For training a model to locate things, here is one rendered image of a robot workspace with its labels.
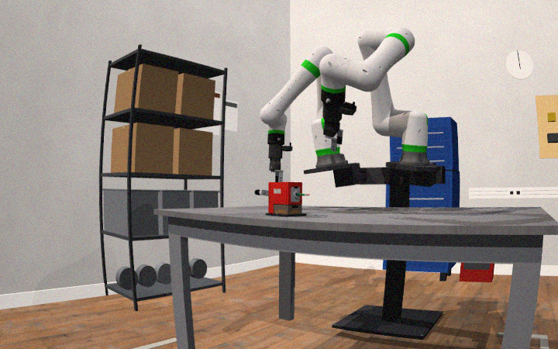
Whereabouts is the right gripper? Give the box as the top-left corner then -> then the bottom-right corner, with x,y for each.
267,133 -> 293,182

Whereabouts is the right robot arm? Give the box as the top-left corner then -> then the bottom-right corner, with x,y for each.
260,47 -> 348,168

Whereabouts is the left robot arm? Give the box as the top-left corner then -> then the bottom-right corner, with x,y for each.
319,27 -> 429,166

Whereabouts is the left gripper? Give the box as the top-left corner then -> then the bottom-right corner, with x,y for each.
321,88 -> 357,152

